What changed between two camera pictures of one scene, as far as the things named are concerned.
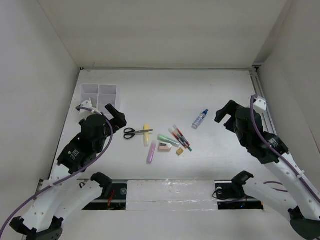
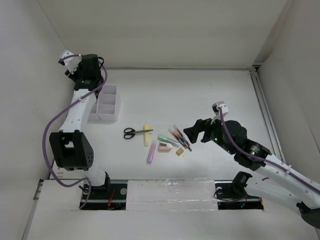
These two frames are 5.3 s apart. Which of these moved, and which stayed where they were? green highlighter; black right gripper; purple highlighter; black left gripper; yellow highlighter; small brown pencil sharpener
Moved: black left gripper; black right gripper
Stayed: small brown pencil sharpener; yellow highlighter; purple highlighter; green highlighter
